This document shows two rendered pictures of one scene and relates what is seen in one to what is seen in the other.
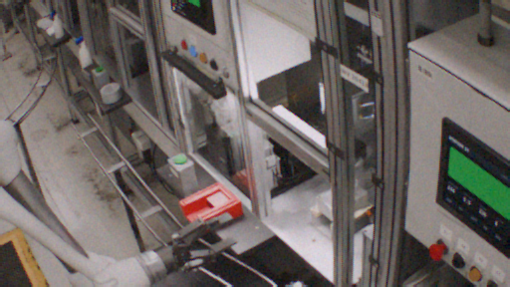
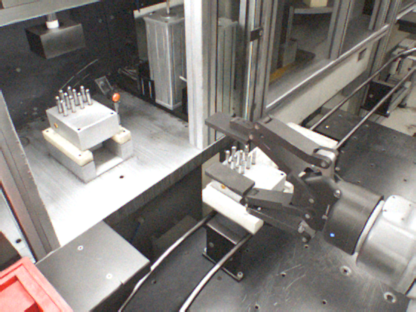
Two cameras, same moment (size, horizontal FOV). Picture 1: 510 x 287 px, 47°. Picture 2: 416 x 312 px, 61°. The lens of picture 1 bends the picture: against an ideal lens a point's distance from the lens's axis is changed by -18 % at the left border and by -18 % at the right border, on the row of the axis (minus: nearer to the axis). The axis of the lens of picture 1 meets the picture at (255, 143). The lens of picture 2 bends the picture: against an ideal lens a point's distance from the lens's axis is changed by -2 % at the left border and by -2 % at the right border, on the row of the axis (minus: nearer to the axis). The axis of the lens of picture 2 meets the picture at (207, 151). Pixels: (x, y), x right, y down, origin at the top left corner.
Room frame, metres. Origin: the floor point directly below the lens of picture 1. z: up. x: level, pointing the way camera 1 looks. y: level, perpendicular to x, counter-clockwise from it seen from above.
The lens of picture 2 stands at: (1.49, 0.47, 1.43)
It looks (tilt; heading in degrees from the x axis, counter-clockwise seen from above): 38 degrees down; 251
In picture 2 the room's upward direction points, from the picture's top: straight up
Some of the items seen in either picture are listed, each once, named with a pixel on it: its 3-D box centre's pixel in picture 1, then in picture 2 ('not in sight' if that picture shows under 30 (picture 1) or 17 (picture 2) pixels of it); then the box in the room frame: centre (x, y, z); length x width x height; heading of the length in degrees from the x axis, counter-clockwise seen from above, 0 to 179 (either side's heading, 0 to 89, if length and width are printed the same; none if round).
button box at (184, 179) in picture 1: (185, 173); not in sight; (1.80, 0.24, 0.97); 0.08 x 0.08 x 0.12; 29
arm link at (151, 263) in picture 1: (151, 267); (394, 240); (1.22, 0.31, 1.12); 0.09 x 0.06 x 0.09; 29
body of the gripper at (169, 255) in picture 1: (173, 256); (331, 206); (1.26, 0.25, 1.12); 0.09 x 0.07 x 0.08; 119
